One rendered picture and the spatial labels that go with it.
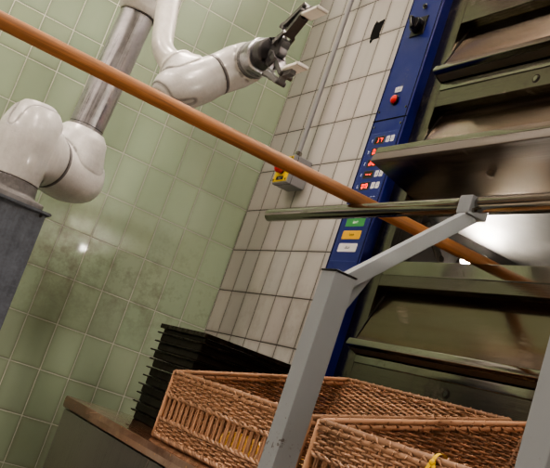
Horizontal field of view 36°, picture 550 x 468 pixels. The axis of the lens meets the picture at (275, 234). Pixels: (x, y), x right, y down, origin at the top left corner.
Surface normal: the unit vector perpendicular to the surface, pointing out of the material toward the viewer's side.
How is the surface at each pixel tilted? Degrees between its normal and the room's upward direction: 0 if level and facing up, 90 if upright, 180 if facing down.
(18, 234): 90
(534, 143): 167
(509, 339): 70
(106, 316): 90
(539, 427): 90
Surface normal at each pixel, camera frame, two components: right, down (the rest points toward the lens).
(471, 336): -0.65, -0.67
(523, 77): -0.81, -0.37
